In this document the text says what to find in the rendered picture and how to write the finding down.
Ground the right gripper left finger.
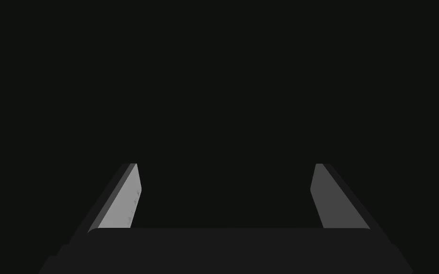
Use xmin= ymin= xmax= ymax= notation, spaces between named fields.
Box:
xmin=70 ymin=163 xmax=142 ymax=244

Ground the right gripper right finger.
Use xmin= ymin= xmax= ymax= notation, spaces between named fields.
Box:
xmin=310 ymin=163 xmax=392 ymax=244

